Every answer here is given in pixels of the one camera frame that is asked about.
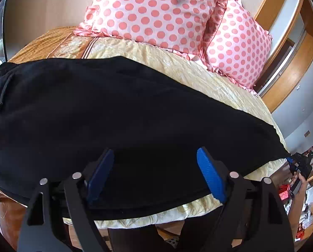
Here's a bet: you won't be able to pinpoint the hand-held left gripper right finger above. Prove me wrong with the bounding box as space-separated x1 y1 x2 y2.
196 147 295 252

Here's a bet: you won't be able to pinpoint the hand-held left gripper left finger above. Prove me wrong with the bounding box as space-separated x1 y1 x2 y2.
17 148 115 252

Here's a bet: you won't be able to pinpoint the black pants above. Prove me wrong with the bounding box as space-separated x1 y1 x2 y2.
0 56 291 219

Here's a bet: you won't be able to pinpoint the person's right forearm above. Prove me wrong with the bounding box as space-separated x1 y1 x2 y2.
288 186 308 239

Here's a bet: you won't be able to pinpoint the person's right hand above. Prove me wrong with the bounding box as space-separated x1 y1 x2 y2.
289 170 308 201

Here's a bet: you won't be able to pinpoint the red gift box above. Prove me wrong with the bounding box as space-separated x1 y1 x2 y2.
277 184 291 201

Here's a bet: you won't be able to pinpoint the cluttered wooden desk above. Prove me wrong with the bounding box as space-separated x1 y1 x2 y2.
294 167 313 239

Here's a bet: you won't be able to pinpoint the person's dark trouser legs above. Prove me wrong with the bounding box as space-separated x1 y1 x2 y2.
108 214 222 252

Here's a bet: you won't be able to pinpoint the cream patterned bedspread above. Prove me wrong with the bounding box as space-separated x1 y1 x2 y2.
8 26 291 229

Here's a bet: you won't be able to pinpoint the small pink polka-dot pillow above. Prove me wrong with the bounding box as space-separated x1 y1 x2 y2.
200 0 274 93

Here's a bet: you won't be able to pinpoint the large pink polka-dot pillow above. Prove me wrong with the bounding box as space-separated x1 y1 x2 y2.
74 0 232 61

